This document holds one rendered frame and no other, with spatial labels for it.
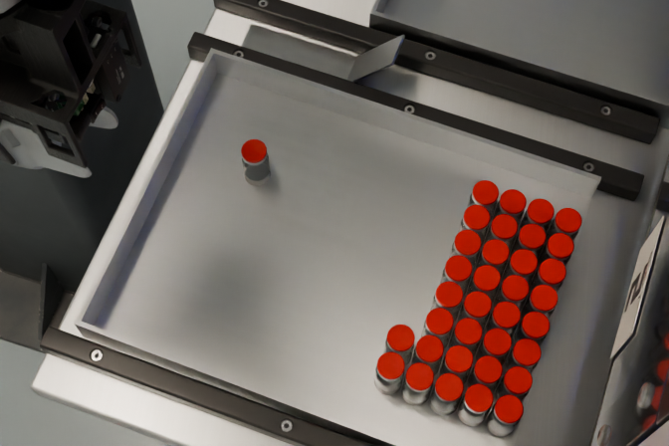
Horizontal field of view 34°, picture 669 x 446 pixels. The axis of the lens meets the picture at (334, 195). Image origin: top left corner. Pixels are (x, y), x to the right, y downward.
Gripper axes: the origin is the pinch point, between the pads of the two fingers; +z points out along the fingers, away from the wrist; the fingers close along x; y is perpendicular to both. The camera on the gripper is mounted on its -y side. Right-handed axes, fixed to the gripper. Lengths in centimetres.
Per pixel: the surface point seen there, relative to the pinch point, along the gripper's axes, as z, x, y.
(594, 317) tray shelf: 21.5, 10.3, 38.0
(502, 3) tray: 21.3, 35.5, 22.1
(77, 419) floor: 109, -1, -23
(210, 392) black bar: 19.4, -6.8, 12.7
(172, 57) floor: 109, 64, -37
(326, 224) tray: 21.2, 9.8, 15.4
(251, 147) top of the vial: 16.7, 12.0, 8.2
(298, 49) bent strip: 21.2, 24.4, 6.9
